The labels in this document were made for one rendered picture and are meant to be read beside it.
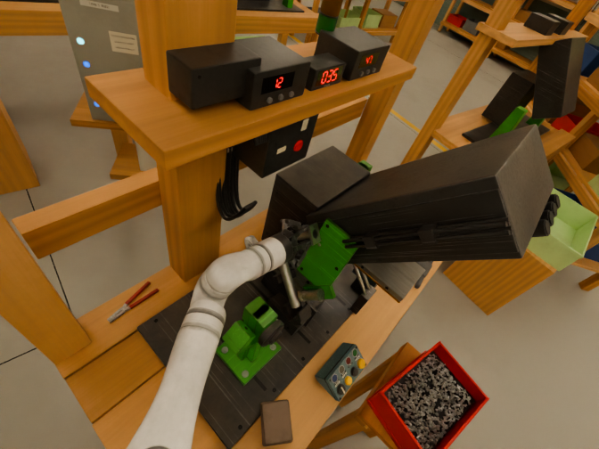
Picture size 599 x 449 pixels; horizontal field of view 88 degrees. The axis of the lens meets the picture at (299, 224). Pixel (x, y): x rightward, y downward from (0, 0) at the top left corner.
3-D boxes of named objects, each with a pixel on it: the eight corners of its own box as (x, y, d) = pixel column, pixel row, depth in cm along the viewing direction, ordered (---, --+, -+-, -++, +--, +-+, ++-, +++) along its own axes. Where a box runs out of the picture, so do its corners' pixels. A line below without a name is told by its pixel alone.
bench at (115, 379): (381, 316, 217) (457, 240, 152) (198, 546, 127) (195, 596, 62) (308, 251, 239) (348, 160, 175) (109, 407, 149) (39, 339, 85)
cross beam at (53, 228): (360, 117, 146) (367, 99, 140) (38, 260, 68) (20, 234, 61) (352, 111, 148) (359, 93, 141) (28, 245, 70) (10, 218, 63)
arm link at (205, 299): (200, 271, 67) (174, 330, 57) (216, 250, 62) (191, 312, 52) (228, 284, 69) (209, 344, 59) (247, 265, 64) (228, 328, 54)
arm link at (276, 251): (248, 235, 79) (230, 242, 75) (281, 233, 73) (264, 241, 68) (256, 268, 81) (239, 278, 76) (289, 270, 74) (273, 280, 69)
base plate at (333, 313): (416, 240, 145) (419, 238, 143) (228, 451, 79) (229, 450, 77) (348, 188, 158) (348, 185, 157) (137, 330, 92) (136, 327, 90)
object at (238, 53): (258, 93, 62) (263, 57, 57) (192, 111, 53) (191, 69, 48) (234, 77, 64) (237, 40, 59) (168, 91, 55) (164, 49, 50)
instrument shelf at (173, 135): (411, 78, 105) (417, 67, 102) (166, 172, 50) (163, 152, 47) (354, 46, 113) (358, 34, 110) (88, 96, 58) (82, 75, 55)
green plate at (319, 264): (337, 283, 99) (371, 236, 87) (324, 295, 92) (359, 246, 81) (311, 259, 102) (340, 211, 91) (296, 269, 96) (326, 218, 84)
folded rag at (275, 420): (259, 403, 85) (261, 400, 83) (288, 399, 87) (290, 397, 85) (262, 447, 79) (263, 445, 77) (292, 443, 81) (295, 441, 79)
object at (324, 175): (340, 232, 134) (372, 173, 109) (292, 271, 116) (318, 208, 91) (309, 207, 140) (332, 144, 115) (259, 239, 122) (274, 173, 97)
